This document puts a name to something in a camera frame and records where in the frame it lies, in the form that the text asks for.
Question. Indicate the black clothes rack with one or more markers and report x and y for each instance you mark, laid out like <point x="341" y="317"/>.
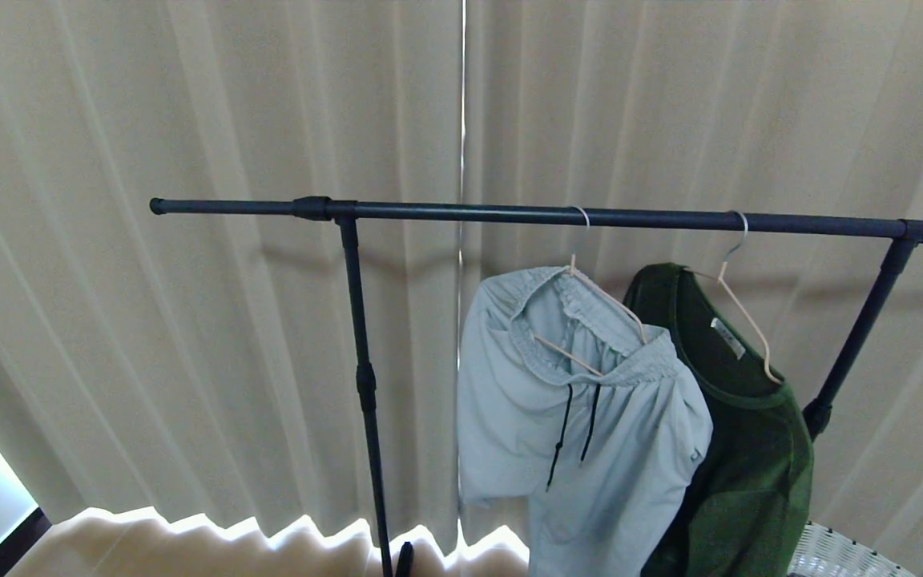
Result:
<point x="509" y="213"/>

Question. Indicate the beige curtain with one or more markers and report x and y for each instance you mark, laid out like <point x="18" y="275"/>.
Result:
<point x="189" y="96"/>

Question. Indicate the pink clothes hanger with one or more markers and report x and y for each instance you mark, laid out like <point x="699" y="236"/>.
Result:
<point x="742" y="310"/>
<point x="610" y="300"/>

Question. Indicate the green garment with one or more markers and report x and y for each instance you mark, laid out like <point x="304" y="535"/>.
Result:
<point x="758" y="481"/>

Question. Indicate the white laundry basket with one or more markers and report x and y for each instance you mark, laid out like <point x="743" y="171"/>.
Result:
<point x="838" y="557"/>

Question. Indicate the pale grey shorts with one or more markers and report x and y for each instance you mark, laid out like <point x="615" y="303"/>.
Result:
<point x="630" y="449"/>

